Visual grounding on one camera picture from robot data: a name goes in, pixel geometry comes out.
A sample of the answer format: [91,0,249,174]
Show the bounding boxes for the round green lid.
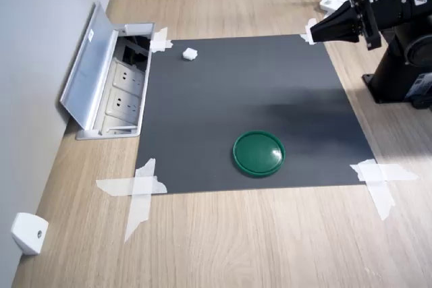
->
[232,130,286,179]

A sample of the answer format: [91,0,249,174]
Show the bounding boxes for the white wall socket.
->
[105,88,141,117]
[111,61,144,88]

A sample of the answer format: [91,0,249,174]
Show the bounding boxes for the silver cable duct with lid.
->
[59,1,157,141]

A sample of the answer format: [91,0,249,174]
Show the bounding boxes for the small white bracket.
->
[9,212,49,256]

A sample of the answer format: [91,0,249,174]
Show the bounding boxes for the dark grey mat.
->
[134,34,376,195]

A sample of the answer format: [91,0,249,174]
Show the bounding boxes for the small white plastic terminal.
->
[182,47,198,63]

